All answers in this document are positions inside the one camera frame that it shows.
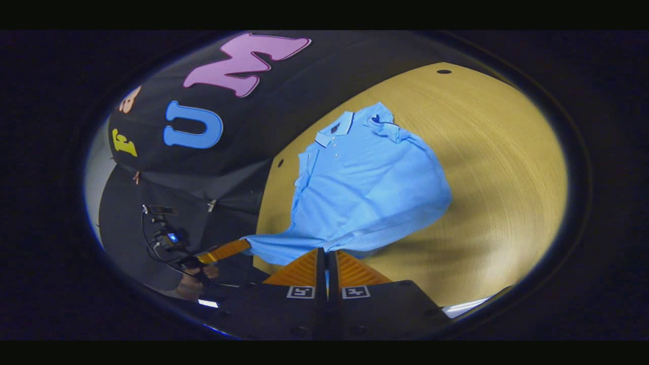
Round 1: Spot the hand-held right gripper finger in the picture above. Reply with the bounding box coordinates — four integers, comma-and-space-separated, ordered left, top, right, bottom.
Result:
328, 249, 453, 340
210, 247, 328, 340

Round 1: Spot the light blue T-shirt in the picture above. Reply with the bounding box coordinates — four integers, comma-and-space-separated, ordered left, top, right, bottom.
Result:
242, 101, 453, 267

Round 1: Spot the black backdrop cloth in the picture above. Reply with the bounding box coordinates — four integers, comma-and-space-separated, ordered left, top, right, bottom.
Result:
98, 30, 447, 292

